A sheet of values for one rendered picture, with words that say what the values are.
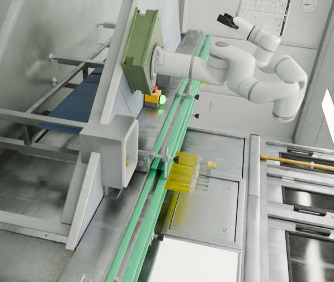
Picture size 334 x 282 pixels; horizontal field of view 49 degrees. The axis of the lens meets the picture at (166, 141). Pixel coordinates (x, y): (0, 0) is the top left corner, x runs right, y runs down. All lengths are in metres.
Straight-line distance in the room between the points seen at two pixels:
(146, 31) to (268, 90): 0.51
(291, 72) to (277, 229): 0.71
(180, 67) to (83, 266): 0.82
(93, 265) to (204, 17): 6.55
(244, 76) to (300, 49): 6.23
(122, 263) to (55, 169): 0.84
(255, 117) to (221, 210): 6.51
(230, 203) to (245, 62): 0.69
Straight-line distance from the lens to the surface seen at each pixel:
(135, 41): 1.45
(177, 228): 1.61
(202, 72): 1.49
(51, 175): 1.93
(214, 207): 1.72
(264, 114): 8.13
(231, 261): 1.53
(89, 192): 1.31
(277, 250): 1.68
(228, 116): 8.16
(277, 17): 7.40
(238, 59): 1.40
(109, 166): 1.36
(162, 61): 1.50
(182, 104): 1.97
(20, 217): 1.43
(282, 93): 1.35
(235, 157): 2.12
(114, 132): 1.32
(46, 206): 1.77
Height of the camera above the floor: 1.16
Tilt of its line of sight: 8 degrees down
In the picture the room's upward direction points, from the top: 100 degrees clockwise
